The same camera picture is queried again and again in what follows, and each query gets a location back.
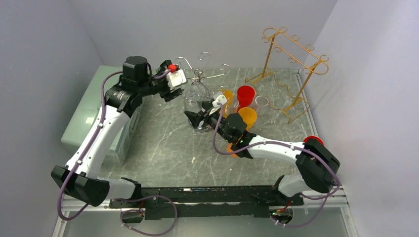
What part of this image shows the chrome wine glass rack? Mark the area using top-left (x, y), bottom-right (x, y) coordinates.
top-left (175, 51), bottom-right (231, 101)

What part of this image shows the green plastic storage box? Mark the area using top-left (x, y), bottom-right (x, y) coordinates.
top-left (61, 65), bottom-right (142, 165)

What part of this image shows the gold wine glass rack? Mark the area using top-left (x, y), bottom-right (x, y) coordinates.
top-left (245, 27), bottom-right (330, 124)

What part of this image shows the orange plastic goblet back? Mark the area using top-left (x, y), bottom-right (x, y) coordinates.
top-left (219, 88), bottom-right (233, 118)

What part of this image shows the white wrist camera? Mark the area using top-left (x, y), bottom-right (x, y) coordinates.
top-left (211, 91), bottom-right (227, 109)
top-left (166, 64), bottom-right (187, 90)

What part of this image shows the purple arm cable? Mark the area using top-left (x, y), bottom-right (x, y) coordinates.
top-left (212, 103), bottom-right (342, 229)
top-left (56, 69), bottom-right (179, 236)

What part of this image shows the aluminium frame rail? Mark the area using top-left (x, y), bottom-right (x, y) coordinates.
top-left (52, 185), bottom-right (359, 237)

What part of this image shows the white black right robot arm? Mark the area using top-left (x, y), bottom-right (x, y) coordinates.
top-left (184, 102), bottom-right (341, 205)

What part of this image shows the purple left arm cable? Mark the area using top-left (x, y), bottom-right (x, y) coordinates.
top-left (56, 69), bottom-right (179, 236)

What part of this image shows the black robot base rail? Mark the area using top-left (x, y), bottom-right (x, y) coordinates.
top-left (109, 185), bottom-right (303, 220)

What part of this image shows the red plastic goblet back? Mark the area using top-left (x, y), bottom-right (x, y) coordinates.
top-left (236, 85), bottom-right (255, 110)

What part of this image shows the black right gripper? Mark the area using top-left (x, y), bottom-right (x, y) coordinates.
top-left (185, 101), bottom-right (233, 143)

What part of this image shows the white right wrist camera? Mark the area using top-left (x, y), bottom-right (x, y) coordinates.
top-left (211, 91), bottom-right (227, 109)

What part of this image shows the clear wine glass right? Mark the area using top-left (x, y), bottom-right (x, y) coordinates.
top-left (252, 95), bottom-right (269, 116)

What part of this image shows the clear ribbed wine glass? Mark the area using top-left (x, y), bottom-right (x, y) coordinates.
top-left (183, 84), bottom-right (204, 113)

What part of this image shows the orange plastic goblet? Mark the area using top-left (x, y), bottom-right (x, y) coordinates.
top-left (238, 107), bottom-right (257, 130)
top-left (219, 88), bottom-right (233, 118)
top-left (226, 143), bottom-right (238, 158)

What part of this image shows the red plastic goblet lying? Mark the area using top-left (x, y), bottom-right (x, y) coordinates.
top-left (303, 136), bottom-right (324, 145)

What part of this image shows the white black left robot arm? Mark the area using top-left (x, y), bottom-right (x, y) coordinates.
top-left (51, 56), bottom-right (187, 207)

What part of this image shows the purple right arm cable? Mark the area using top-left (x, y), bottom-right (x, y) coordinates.
top-left (212, 103), bottom-right (342, 229)

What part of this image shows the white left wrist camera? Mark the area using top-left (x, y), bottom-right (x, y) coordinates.
top-left (166, 64), bottom-right (187, 90)

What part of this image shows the clear wine glass centre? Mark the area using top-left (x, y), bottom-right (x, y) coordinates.
top-left (230, 98), bottom-right (239, 114)

